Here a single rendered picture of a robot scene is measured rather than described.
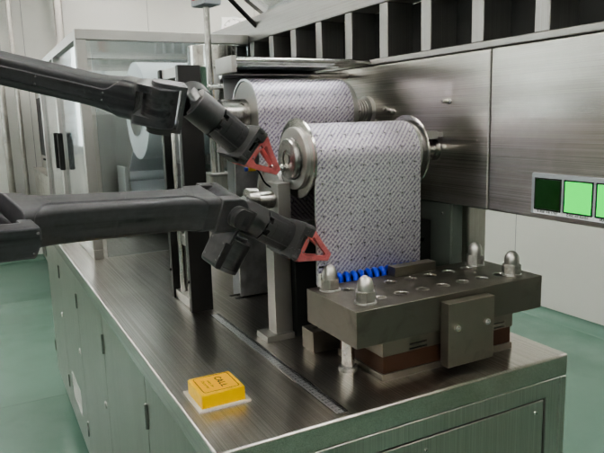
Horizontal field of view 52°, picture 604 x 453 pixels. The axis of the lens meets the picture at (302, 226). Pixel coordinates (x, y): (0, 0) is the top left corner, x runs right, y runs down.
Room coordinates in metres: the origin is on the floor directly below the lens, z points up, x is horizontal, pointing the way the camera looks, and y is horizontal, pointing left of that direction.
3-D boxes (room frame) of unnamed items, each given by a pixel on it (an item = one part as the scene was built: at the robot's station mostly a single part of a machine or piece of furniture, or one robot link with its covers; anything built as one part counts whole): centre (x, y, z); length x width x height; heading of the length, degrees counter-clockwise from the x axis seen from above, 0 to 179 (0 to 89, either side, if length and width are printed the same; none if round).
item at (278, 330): (1.17, 0.06, 1.05); 0.06 x 0.05 x 0.31; 118
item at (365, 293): (0.96, -0.10, 1.05); 0.04 x 0.04 x 0.04
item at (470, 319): (1.00, -0.28, 0.96); 0.10 x 0.03 x 0.11; 118
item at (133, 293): (2.01, 0.41, 0.88); 2.52 x 0.66 x 0.04; 28
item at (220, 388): (0.91, 0.14, 0.91); 0.07 x 0.07 x 0.02; 28
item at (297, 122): (1.16, 0.01, 1.25); 0.15 x 0.01 x 0.15; 28
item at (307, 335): (1.16, -0.13, 0.92); 0.28 x 0.04 x 0.04; 118
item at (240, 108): (1.37, 0.14, 1.33); 0.06 x 0.06 x 0.06; 28
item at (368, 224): (1.16, -0.13, 1.11); 0.23 x 0.01 x 0.18; 118
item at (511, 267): (1.11, -0.38, 1.05); 0.04 x 0.04 x 0.04
